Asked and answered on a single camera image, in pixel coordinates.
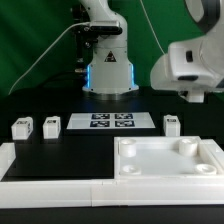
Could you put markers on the white U-shaped obstacle fence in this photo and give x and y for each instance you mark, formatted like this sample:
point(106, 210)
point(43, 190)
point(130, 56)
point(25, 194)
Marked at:
point(106, 192)

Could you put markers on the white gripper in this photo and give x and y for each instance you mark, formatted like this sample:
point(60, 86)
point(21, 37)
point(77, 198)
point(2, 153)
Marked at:
point(191, 67)

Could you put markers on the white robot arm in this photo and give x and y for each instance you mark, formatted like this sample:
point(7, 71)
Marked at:
point(110, 73)

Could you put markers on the white square tabletop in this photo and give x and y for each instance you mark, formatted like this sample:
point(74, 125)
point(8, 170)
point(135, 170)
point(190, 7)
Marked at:
point(146, 157)

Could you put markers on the white sheet with tags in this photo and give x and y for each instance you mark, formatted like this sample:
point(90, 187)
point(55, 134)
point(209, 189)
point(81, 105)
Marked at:
point(110, 121)

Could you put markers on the black mount post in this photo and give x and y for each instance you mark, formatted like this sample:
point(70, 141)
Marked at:
point(79, 15)

